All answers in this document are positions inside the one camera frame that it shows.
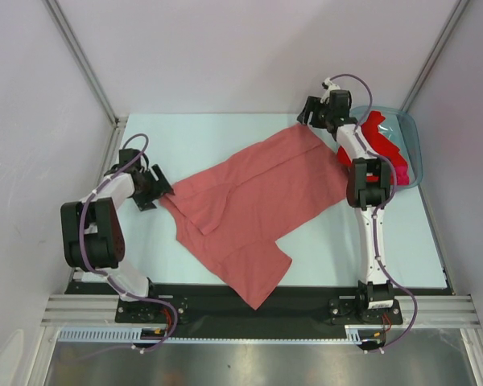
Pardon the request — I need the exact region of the aluminium corner post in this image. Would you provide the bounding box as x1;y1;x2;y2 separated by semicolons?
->
39;0;122;125
400;0;473;113

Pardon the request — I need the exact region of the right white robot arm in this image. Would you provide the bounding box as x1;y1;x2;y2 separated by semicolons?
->
297;89;394;322

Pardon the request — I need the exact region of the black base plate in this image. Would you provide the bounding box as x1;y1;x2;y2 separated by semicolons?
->
64;281;456;339

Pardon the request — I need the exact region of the clear blue plastic bin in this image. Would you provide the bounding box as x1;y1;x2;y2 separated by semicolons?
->
350;106;423;190

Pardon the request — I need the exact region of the left aluminium corner post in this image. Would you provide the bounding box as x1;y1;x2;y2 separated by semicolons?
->
39;0;122;125

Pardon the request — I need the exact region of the grey slotted cable duct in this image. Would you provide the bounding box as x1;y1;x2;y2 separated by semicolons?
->
59;326;386;347

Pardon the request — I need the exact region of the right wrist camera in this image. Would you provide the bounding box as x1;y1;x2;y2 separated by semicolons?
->
320;77;341;103

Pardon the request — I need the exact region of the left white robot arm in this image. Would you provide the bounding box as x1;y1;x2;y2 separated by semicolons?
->
60;148;174;322

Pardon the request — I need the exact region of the salmon pink t shirt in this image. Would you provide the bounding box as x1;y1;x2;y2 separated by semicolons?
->
159;124;348;310

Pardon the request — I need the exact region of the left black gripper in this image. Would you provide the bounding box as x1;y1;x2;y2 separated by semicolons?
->
131;165;173;211

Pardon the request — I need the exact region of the bright red t shirt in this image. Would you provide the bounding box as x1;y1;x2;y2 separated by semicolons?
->
361;110;408;165

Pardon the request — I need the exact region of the magenta pink garment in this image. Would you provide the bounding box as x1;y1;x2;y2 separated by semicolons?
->
394;163;410;187

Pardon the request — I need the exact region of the right aluminium corner post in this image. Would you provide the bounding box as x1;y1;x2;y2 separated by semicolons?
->
400;0;473;113

